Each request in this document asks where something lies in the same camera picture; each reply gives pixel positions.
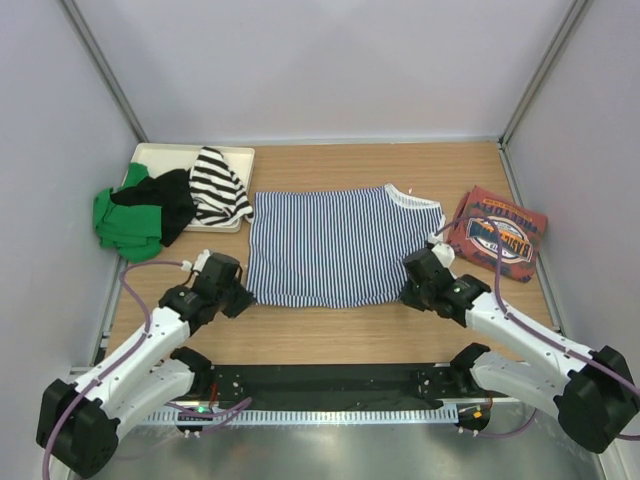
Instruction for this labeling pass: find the blue white striped tank top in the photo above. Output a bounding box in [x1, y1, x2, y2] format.
[247, 184, 446, 309]

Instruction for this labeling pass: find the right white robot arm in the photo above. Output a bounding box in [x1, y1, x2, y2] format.
[402, 243, 639, 454]

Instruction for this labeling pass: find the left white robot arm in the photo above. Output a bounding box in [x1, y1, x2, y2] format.
[36, 250, 253, 479]

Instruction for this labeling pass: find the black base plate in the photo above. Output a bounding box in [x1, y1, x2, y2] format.
[182, 363, 493, 430]

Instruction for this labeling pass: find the black white striped tank top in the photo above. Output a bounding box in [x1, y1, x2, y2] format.
[189, 146, 254, 227]

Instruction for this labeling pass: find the cream plastic tray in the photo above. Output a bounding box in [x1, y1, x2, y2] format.
[117, 143, 255, 233]

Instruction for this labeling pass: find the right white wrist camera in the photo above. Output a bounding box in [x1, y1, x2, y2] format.
[427, 241, 456, 268]

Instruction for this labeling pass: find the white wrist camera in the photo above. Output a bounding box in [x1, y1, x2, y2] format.
[180, 249, 211, 274]
[427, 241, 456, 268]

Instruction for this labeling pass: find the red tank top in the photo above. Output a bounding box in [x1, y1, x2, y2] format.
[447, 186, 547, 283]

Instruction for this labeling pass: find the aluminium front rail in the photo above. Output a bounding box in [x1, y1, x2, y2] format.
[64, 362, 519, 402]

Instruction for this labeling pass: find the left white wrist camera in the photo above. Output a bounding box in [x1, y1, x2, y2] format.
[180, 249, 211, 274]

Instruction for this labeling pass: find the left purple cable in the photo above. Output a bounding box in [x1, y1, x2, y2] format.
[40, 258, 254, 480]

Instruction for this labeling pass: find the green tank top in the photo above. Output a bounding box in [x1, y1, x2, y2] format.
[92, 188, 163, 263]

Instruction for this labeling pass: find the slotted cable duct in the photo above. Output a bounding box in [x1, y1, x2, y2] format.
[140, 404, 459, 427]

